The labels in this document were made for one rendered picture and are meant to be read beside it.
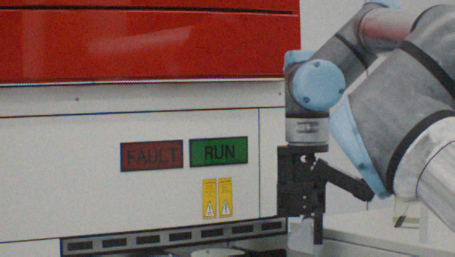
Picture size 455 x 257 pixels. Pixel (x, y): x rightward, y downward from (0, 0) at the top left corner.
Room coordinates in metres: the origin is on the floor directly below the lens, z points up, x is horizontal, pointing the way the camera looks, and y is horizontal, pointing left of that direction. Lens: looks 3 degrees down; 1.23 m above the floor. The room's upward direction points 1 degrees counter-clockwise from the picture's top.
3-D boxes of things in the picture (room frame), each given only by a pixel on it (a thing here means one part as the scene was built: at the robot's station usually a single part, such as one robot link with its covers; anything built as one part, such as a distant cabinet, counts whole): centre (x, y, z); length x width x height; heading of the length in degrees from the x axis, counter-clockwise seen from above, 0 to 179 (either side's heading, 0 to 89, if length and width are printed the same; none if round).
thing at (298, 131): (1.54, -0.14, 1.14); 0.08 x 0.08 x 0.05
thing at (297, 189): (1.55, -0.13, 1.06); 0.09 x 0.08 x 0.12; 84
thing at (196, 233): (1.58, 0.07, 0.96); 0.44 x 0.01 x 0.02; 122
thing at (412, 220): (1.59, -0.35, 1.00); 0.07 x 0.07 x 0.07; 59
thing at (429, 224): (1.44, -0.32, 1.03); 0.06 x 0.04 x 0.13; 32
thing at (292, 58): (1.54, -0.14, 1.21); 0.09 x 0.08 x 0.11; 3
